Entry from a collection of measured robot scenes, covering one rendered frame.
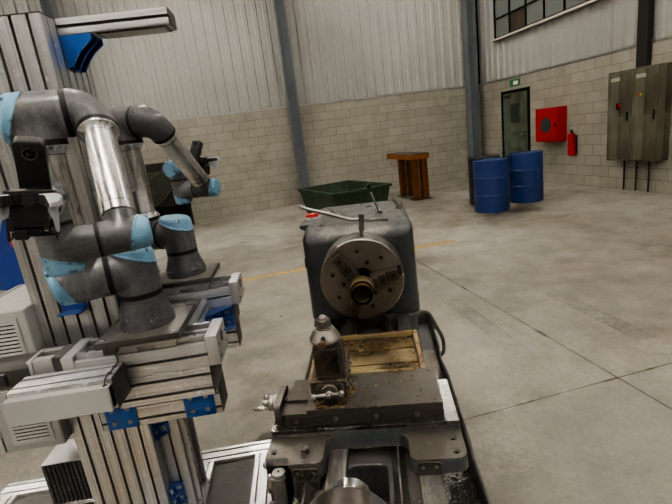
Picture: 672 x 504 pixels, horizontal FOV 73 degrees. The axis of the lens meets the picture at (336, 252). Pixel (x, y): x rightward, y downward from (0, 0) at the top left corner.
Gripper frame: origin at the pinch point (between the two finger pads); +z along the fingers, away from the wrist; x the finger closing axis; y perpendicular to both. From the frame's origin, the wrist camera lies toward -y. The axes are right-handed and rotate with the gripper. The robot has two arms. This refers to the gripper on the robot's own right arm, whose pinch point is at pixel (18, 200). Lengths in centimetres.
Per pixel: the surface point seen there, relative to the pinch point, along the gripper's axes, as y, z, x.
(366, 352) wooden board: 59, -46, -86
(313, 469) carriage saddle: 63, -4, -47
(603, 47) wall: -210, -490, -844
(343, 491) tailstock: 39, 31, -37
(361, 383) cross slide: 53, -17, -67
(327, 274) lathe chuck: 36, -69, -82
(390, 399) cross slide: 52, -6, -69
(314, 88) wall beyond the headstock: -186, -1002, -493
